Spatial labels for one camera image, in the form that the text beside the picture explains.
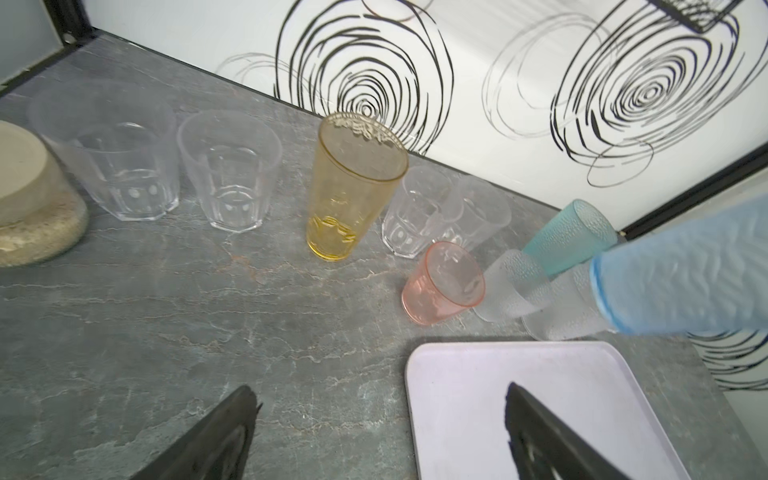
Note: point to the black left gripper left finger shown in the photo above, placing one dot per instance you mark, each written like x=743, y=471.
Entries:
x=217, y=447

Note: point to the clear faceted tumbler middle front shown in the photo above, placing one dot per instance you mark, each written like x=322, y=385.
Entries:
x=420, y=211

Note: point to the clear faceted tumbler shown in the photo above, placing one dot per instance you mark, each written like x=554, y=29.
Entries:
x=473, y=211
x=420, y=211
x=118, y=139
x=232, y=160

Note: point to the teal dimpled plastic glass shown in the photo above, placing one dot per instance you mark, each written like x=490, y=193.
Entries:
x=576, y=234

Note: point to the small pink plastic glass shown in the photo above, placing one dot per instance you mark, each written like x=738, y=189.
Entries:
x=446, y=282

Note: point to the lilac plastic tray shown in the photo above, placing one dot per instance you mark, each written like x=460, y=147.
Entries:
x=457, y=398

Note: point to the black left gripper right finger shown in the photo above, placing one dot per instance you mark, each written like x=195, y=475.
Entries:
x=544, y=447

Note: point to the oat jar with beige lid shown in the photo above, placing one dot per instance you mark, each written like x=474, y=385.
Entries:
x=42, y=215

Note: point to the black wire wall basket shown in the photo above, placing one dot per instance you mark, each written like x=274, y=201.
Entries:
x=700, y=16

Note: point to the tall yellow plastic glass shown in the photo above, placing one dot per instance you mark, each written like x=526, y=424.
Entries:
x=358, y=165

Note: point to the frosted dimpled glass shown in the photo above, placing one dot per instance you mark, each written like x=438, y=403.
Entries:
x=515, y=285
x=573, y=312

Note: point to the clear faceted tumbler far left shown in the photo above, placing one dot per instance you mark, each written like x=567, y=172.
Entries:
x=118, y=139

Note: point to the frosted dimpled glass right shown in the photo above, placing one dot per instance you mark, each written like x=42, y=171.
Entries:
x=573, y=312

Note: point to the clear faceted tumbler middle back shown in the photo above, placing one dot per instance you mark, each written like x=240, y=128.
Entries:
x=473, y=211

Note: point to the tall blue textured glass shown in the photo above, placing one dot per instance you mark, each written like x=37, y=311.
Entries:
x=706, y=275

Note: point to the frosted dimpled glass left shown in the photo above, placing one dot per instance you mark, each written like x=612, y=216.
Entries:
x=515, y=285

